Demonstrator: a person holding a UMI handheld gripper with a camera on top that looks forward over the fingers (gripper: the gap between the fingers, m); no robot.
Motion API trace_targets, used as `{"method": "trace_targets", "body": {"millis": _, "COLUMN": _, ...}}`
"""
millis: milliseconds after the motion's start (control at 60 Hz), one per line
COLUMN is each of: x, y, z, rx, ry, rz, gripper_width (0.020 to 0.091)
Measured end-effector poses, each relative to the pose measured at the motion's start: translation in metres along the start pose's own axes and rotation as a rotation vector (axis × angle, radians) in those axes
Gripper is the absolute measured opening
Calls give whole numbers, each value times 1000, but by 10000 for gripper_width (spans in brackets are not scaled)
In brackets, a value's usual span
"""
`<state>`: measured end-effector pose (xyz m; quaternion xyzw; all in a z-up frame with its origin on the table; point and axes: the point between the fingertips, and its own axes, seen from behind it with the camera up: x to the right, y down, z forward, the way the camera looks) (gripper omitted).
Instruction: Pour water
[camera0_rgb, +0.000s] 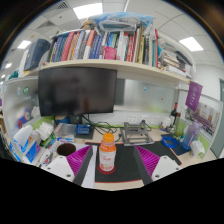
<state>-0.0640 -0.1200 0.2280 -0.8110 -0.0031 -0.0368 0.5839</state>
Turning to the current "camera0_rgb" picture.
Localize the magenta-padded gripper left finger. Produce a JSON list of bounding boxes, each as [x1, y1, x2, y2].
[[44, 144, 95, 187]]

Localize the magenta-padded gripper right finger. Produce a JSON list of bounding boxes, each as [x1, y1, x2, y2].
[[133, 144, 183, 186]]

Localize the orange-capped drink bottle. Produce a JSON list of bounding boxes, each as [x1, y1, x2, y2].
[[98, 132, 117, 173]]

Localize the purple plastic water bottle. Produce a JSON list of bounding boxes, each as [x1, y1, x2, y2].
[[181, 120, 203, 151]]

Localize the white paper sheet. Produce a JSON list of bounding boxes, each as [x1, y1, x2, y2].
[[39, 143, 98, 189]]

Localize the floral ceramic mug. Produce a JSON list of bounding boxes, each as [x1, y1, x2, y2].
[[55, 142, 78, 158]]

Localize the flat round red coaster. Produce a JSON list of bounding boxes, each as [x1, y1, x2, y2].
[[97, 163, 117, 176]]

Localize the black desk mat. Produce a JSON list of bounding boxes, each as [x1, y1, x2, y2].
[[84, 139, 183, 184]]

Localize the grey metal laptop stand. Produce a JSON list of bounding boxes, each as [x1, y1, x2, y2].
[[119, 120, 155, 147]]

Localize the small blue device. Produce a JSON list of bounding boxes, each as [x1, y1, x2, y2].
[[75, 123, 93, 136]]

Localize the clear plastic box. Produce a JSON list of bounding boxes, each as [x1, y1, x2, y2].
[[53, 122, 78, 138]]

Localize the dark blue mouse pad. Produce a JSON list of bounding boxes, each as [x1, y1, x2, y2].
[[169, 141, 191, 157]]

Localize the blue round container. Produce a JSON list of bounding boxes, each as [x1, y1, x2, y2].
[[54, 114, 73, 125]]

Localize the stack of white napkins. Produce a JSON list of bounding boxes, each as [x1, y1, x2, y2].
[[36, 121, 55, 141]]

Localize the blue tissue pack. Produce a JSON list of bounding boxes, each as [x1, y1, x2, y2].
[[21, 139, 42, 163]]

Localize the white paper bag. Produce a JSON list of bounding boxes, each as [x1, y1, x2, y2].
[[189, 139, 206, 158]]

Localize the blue tissue box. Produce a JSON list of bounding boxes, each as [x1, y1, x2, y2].
[[13, 124, 34, 151]]

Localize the black computer monitor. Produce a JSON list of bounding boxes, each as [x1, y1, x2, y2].
[[37, 66, 118, 125]]

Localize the group photo poster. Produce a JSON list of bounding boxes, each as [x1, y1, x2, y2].
[[186, 99, 221, 136]]

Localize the purple hanging pennant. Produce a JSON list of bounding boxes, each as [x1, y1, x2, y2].
[[185, 80, 204, 113]]

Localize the coiled blue cable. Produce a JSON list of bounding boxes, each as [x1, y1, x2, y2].
[[161, 134, 181, 149]]

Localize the white wall power socket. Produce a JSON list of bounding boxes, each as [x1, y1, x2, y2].
[[139, 114, 150, 125], [151, 115, 161, 126], [127, 113, 138, 124]]

